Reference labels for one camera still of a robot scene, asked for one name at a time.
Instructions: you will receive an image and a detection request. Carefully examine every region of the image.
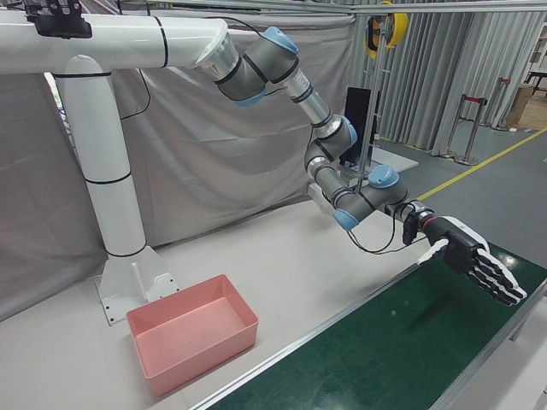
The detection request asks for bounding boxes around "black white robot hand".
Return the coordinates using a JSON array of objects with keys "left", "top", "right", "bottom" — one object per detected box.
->
[{"left": 417, "top": 215, "right": 528, "bottom": 308}]

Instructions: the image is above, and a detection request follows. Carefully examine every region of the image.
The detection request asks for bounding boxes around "pink plastic basket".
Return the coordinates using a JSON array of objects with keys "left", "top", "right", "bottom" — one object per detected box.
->
[{"left": 126, "top": 273, "right": 260, "bottom": 396}]

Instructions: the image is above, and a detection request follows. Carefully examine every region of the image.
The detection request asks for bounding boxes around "white platform board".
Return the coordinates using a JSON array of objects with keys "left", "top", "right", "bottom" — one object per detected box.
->
[{"left": 370, "top": 150, "right": 420, "bottom": 173}]

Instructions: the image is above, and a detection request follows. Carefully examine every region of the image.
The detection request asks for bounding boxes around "green conveyor belt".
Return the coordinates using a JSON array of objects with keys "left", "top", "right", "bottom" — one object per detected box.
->
[
  {"left": 170, "top": 238, "right": 547, "bottom": 410},
  {"left": 209, "top": 241, "right": 538, "bottom": 410}
]

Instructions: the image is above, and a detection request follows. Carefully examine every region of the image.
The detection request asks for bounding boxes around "cardboard box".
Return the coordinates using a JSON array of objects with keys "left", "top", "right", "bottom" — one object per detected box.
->
[{"left": 507, "top": 83, "right": 536, "bottom": 130}]

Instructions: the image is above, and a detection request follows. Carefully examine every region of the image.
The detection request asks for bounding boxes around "black flat monitor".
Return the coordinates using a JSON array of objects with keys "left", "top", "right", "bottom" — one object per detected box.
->
[{"left": 344, "top": 86, "right": 372, "bottom": 168}]

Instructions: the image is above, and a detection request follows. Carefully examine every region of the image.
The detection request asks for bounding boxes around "grey pleated curtain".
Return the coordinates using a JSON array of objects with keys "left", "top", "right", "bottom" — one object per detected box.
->
[{"left": 354, "top": 10, "right": 544, "bottom": 157}]

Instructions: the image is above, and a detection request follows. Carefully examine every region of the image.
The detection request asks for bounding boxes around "grey fabric curtain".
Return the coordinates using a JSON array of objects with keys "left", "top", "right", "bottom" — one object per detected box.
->
[{"left": 0, "top": 0, "right": 356, "bottom": 322}]

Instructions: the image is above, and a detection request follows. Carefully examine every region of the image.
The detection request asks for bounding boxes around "white tubular robot stand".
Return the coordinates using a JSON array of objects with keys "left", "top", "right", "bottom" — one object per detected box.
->
[{"left": 0, "top": 9, "right": 230, "bottom": 326}]

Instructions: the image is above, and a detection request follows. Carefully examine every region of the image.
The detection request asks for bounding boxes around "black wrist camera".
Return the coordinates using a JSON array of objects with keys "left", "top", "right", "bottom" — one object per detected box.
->
[{"left": 403, "top": 212, "right": 424, "bottom": 246}]

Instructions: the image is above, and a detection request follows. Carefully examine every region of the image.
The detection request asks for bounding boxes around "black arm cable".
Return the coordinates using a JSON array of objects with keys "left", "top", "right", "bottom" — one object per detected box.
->
[{"left": 344, "top": 203, "right": 412, "bottom": 255}]

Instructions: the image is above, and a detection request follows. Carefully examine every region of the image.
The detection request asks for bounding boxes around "black stanchion post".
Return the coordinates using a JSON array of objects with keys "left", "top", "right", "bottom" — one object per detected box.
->
[
  {"left": 455, "top": 93, "right": 489, "bottom": 167},
  {"left": 497, "top": 76, "right": 513, "bottom": 130}
]

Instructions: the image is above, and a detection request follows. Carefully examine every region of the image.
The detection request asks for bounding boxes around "aluminium frame post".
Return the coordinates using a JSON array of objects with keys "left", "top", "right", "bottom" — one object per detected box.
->
[{"left": 357, "top": 12, "right": 386, "bottom": 194}]

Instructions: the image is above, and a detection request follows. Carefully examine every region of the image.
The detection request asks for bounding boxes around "yellow cable reel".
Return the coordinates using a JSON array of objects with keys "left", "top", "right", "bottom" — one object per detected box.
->
[{"left": 363, "top": 11, "right": 410, "bottom": 61}]

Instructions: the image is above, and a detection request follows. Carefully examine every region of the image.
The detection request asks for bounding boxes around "black stand cable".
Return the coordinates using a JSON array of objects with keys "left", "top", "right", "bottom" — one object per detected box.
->
[{"left": 121, "top": 67, "right": 151, "bottom": 121}]

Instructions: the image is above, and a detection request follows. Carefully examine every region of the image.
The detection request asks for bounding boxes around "black camera on stand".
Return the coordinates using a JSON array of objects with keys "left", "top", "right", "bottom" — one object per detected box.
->
[{"left": 23, "top": 0, "right": 93, "bottom": 40}]

